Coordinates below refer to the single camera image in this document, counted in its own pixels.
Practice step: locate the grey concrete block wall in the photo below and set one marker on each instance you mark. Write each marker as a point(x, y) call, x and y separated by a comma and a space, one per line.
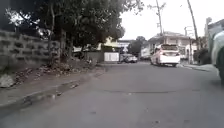
point(23, 50)

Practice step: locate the white van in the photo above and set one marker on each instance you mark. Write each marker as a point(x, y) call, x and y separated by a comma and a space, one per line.
point(165, 54)

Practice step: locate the leaning pole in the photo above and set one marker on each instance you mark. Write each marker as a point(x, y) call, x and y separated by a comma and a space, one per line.
point(193, 21)

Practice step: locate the pile of rubble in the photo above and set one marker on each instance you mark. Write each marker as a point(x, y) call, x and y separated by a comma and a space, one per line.
point(50, 70)

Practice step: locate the pale parked car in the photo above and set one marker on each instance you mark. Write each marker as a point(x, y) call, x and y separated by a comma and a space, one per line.
point(130, 59)

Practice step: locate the grey asphalt road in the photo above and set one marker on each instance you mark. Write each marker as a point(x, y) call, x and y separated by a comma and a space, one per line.
point(133, 100)

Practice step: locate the utility pole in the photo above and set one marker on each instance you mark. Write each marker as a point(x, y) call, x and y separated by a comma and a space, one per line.
point(160, 18)

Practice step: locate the dark distant tree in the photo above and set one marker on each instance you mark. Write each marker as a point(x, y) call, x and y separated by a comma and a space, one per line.
point(136, 46)

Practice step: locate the building with white gate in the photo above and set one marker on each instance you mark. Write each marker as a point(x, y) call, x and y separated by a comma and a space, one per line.
point(108, 55)

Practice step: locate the pale house with roof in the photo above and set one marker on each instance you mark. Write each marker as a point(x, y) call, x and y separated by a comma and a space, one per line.
point(170, 39)

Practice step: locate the dark bush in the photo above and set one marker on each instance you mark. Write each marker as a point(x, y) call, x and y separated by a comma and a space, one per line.
point(201, 56)

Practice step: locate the large dark trees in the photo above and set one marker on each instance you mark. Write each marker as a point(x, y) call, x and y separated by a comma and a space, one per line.
point(83, 20)

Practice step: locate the dark roadside kerb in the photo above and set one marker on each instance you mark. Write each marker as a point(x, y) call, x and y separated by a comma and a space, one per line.
point(36, 96)

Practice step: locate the grey concrete sidewalk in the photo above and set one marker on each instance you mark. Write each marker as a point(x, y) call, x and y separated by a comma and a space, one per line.
point(30, 88)

